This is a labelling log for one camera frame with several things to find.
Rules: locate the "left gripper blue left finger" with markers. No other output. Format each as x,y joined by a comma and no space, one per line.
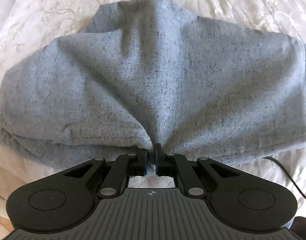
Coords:
119,172

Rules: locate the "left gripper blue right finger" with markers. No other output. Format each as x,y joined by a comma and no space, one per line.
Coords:
179,168

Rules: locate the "light blue speckled pants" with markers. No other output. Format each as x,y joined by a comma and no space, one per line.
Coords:
144,72

